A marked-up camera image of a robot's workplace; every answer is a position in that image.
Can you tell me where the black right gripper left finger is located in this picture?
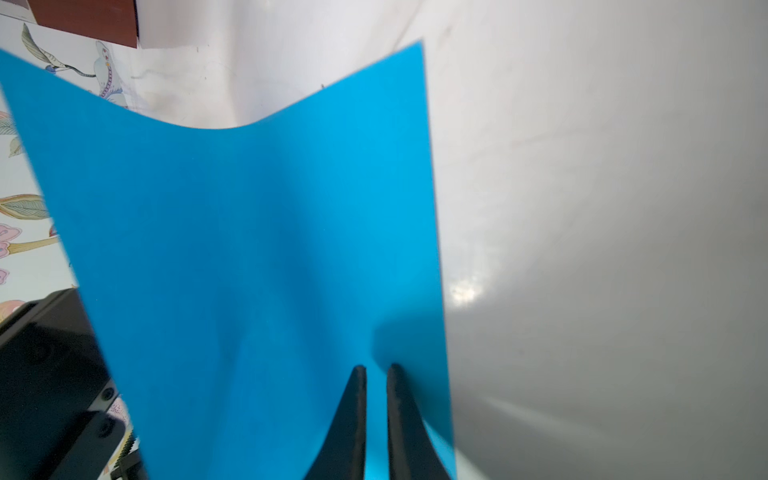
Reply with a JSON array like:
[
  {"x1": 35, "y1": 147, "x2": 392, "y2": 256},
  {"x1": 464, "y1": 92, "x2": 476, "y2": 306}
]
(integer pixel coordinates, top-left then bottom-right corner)
[{"x1": 305, "y1": 365, "x2": 367, "y2": 480}]

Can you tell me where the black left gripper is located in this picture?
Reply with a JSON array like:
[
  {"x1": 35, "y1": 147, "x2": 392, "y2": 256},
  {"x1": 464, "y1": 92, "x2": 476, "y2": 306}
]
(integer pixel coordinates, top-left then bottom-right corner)
[{"x1": 1, "y1": 288, "x2": 147, "y2": 479}]

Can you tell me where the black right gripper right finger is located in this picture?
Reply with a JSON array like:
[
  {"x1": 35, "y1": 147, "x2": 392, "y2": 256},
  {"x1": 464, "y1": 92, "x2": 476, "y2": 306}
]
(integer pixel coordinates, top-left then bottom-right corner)
[{"x1": 386, "y1": 364, "x2": 450, "y2": 480}]

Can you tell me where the blue square paper sheet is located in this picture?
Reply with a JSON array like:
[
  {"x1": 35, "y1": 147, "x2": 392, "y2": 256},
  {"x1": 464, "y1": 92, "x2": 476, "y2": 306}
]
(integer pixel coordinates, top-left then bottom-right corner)
[{"x1": 1, "y1": 43, "x2": 457, "y2": 479}]

